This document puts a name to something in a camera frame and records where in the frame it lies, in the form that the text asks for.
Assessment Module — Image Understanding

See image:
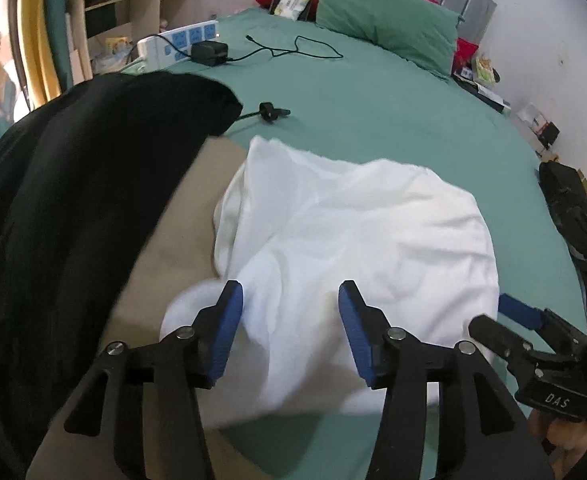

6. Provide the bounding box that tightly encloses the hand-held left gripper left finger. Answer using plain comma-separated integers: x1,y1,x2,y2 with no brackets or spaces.
26,280,244,480

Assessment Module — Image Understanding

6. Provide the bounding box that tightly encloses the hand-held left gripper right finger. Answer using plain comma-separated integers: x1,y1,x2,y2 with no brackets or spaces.
338,280,557,480

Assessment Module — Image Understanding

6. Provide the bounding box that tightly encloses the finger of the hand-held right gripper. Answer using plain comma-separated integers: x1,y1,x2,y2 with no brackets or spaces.
498,294,587,353
468,315,544,381

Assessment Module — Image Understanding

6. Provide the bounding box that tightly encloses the white hooded jacket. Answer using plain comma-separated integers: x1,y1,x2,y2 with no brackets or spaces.
160,135,503,431

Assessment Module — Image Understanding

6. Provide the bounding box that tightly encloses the pile of black clothes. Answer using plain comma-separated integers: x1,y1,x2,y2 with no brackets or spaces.
538,160,587,261

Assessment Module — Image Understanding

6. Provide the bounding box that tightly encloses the person's right hand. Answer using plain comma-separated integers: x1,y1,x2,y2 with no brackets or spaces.
528,405,587,456

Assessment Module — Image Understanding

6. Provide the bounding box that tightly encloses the beige garment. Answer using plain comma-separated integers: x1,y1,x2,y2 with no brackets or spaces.
26,137,254,480

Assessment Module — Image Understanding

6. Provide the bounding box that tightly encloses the white nightstand with clutter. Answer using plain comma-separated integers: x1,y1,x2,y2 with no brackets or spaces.
516,104,560,150

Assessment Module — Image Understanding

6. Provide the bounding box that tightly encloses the black garment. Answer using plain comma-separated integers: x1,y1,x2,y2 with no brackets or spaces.
0,71,244,480

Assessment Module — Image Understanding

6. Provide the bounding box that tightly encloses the bed with green sheet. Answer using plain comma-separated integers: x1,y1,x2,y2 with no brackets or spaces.
0,7,587,480

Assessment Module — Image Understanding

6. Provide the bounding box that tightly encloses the pile of books and packets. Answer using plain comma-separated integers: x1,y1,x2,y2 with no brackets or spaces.
453,52,511,113

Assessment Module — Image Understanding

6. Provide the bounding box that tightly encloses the black power adapter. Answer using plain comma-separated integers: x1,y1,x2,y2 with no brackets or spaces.
191,41,229,67

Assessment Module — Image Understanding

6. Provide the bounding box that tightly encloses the white power strip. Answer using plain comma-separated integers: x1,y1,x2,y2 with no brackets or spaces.
138,20,220,68

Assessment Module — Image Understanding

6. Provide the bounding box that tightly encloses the white waste bin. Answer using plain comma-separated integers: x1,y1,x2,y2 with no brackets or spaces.
94,35,142,73

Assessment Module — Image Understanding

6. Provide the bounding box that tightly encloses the green pillow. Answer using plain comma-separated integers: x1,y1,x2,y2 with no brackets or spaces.
309,0,460,81

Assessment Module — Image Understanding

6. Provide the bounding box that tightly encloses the teal curtain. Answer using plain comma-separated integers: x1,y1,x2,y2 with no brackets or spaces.
44,0,74,96

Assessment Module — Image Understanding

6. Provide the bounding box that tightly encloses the yellow curtain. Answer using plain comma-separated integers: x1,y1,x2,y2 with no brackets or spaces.
16,0,62,108

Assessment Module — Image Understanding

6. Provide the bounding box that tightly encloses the black plug with cord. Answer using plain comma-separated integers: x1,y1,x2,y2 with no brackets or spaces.
236,101,292,123

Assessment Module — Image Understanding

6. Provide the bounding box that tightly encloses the black charging cable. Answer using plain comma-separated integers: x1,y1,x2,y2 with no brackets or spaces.
226,34,344,63

